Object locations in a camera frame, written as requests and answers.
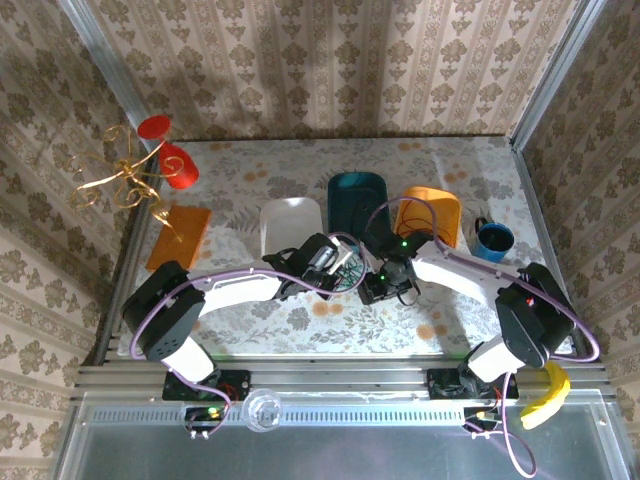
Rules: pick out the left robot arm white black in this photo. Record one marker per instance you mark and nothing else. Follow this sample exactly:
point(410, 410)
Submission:
point(235, 292)

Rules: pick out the white plastic bin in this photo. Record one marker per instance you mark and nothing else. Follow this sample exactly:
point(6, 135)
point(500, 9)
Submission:
point(290, 220)

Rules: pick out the teal plastic bin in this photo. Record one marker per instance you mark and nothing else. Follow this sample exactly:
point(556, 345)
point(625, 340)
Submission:
point(350, 195)

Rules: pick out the orange plastic bin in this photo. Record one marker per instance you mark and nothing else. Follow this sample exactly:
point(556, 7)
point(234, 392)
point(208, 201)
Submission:
point(445, 215)

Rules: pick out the fern print tablecloth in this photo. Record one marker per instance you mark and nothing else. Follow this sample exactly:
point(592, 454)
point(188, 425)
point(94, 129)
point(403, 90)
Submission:
point(300, 165)

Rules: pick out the blue mug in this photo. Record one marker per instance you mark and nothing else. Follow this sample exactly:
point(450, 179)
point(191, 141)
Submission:
point(495, 242)

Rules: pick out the orange wooden block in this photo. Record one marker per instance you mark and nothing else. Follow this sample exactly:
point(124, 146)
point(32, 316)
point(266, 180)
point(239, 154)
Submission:
point(182, 235)

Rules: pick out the clear glass cup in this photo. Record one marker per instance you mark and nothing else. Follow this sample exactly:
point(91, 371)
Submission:
point(261, 409)

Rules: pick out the red plastic goblet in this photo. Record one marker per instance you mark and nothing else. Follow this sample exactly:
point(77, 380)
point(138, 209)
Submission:
point(177, 167)

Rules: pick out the grey metal plate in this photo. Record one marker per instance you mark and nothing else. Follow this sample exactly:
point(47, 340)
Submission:
point(325, 455)

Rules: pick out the yellow banana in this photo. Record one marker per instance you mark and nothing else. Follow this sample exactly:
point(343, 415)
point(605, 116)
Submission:
point(552, 395)

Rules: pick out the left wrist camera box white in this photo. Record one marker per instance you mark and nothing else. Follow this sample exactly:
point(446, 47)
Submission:
point(345, 260)

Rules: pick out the aluminium frame rail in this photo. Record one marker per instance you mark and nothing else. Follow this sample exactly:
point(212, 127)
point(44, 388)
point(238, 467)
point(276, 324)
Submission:
point(325, 380)

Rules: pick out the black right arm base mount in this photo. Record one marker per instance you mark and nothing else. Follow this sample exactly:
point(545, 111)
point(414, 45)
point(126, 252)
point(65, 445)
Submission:
point(442, 384)

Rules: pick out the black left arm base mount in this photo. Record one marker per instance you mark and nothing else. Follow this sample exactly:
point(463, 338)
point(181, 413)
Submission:
point(235, 382)

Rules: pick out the aluminium right corner post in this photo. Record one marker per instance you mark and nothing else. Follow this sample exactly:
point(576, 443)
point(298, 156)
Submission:
point(566, 50)

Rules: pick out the aluminium corner post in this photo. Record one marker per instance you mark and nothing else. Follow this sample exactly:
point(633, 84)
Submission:
point(97, 50)
point(566, 50)

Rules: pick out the aluminium left corner post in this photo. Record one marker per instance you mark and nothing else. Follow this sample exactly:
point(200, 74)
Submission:
point(97, 50)

